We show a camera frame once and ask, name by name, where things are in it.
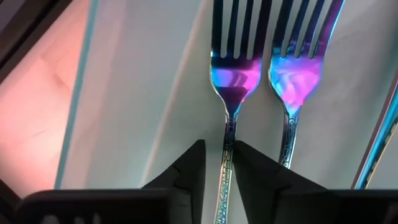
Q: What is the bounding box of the teal translucent plastic bin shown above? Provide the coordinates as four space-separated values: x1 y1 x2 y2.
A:
54 0 398 224

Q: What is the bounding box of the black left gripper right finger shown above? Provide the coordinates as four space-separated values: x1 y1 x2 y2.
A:
232 140 398 224

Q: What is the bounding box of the iridescent rainbow fork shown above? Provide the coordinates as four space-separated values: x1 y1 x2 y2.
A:
351 70 398 190
210 0 273 224
269 0 346 170

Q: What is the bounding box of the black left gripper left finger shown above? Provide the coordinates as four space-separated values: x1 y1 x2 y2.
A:
15 139 206 224

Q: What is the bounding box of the black table edge rail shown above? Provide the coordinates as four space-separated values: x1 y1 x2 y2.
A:
0 0 74 83

